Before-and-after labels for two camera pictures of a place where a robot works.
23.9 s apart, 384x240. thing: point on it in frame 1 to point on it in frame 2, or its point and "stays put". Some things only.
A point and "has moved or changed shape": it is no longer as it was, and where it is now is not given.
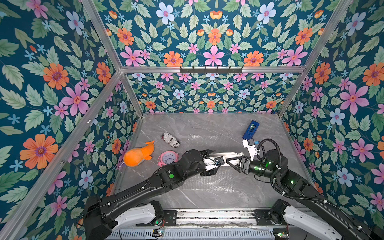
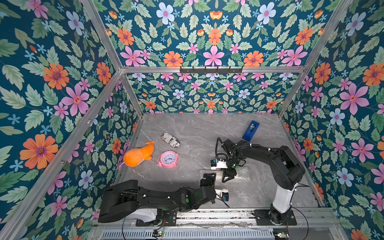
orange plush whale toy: x=133 y=157 stays put
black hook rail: x=230 y=70 stays put
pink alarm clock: x=167 y=157 stays put
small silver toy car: x=171 y=140 stays put
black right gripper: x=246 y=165 to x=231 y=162
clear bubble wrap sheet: x=226 y=180 has moved or changed shape
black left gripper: x=205 y=173 to x=208 y=177
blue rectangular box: x=251 y=130 stays put
